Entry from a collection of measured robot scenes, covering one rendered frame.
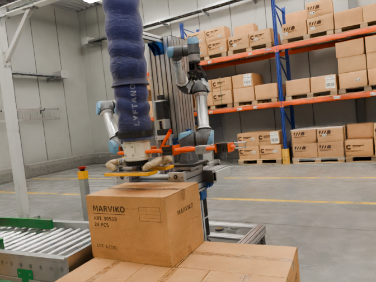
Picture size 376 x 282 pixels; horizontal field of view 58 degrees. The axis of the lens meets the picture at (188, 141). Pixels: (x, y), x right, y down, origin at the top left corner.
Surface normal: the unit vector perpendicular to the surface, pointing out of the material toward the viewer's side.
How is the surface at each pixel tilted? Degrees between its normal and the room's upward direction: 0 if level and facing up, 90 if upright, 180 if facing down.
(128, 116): 73
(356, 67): 91
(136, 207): 90
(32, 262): 90
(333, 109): 90
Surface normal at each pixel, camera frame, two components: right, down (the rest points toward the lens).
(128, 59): 0.26, -0.23
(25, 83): 0.86, -0.06
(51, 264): -0.42, 0.10
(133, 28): 0.62, -0.04
